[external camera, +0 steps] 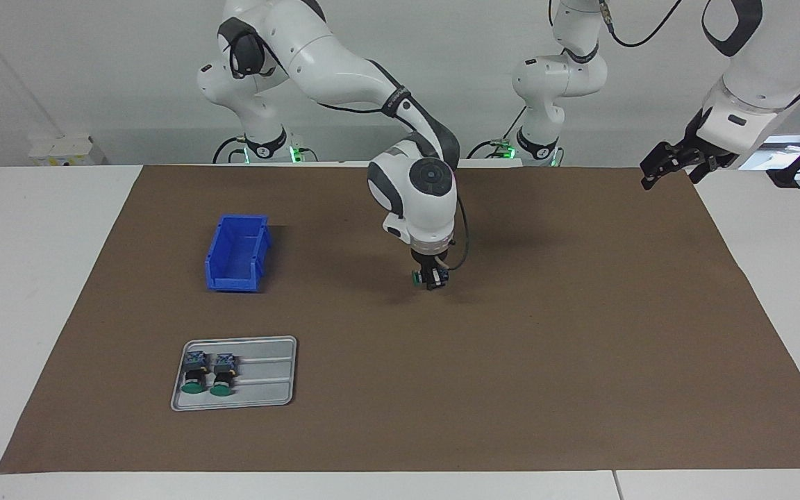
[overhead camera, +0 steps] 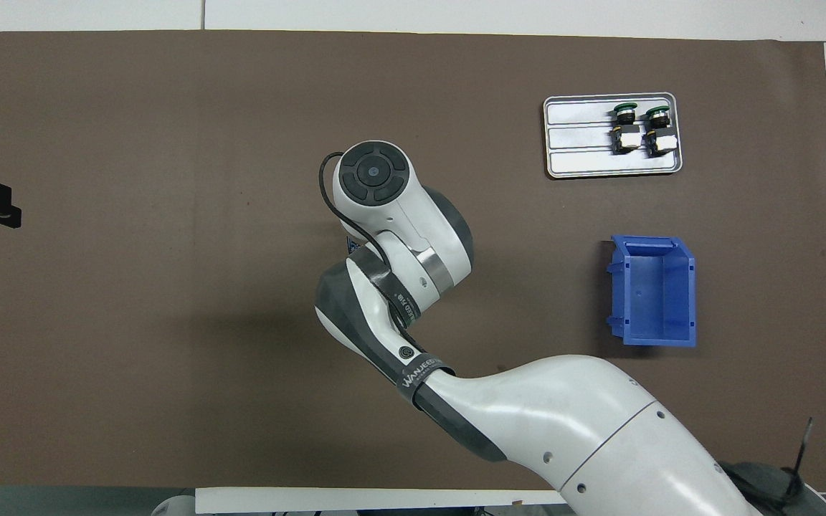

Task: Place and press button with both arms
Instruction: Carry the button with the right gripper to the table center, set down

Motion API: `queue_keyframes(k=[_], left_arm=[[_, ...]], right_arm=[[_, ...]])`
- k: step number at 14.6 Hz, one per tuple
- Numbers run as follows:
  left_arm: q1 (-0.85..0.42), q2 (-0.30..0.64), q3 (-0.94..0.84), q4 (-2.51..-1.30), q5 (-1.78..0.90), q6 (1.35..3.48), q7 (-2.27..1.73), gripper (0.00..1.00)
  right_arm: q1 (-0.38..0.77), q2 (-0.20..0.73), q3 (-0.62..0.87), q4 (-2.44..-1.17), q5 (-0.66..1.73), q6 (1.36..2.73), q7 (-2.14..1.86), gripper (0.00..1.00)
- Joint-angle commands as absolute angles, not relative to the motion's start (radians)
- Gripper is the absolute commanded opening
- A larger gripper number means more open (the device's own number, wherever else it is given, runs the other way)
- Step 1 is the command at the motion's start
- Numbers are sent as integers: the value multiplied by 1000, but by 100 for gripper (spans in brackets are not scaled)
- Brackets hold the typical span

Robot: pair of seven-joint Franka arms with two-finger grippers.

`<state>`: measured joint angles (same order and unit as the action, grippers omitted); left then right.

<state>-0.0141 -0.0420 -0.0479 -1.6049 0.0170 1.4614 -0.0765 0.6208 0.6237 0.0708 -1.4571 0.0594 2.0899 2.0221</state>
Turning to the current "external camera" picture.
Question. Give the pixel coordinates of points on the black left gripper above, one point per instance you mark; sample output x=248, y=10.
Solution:
x=695, y=142

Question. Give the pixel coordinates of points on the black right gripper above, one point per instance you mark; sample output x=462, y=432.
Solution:
x=432, y=261

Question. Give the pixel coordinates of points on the green push button switch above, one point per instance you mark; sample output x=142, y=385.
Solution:
x=194, y=373
x=223, y=375
x=414, y=278

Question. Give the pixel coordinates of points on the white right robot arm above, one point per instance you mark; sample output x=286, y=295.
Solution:
x=344, y=62

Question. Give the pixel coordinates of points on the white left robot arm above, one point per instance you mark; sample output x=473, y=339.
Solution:
x=761, y=76

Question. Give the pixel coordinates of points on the brown table mat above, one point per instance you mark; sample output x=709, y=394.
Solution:
x=442, y=382

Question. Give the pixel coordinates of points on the grey metal tray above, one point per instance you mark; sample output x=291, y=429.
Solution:
x=268, y=375

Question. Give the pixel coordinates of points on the blue plastic bin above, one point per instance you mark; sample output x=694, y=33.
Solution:
x=237, y=260

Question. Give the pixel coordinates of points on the white background box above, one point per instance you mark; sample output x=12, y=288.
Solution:
x=67, y=151

